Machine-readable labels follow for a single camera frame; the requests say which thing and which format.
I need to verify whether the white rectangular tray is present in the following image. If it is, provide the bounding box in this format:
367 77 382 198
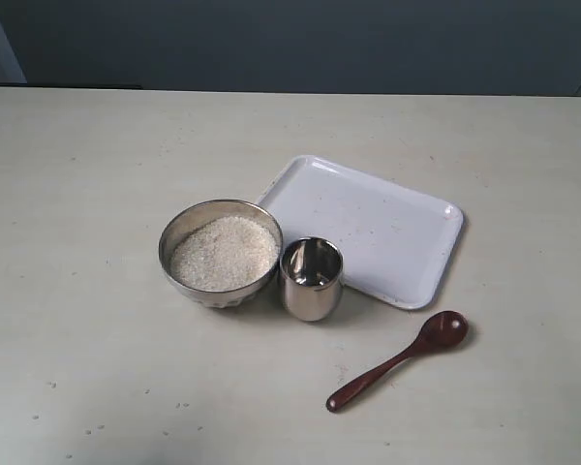
257 155 465 311

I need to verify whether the steel bowl of rice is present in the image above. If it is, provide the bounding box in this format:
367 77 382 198
158 199 283 309

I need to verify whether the dark red wooden spoon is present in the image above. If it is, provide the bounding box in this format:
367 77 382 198
325 310 470 413

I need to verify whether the stainless steel cup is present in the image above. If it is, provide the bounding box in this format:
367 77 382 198
278 236 344 323

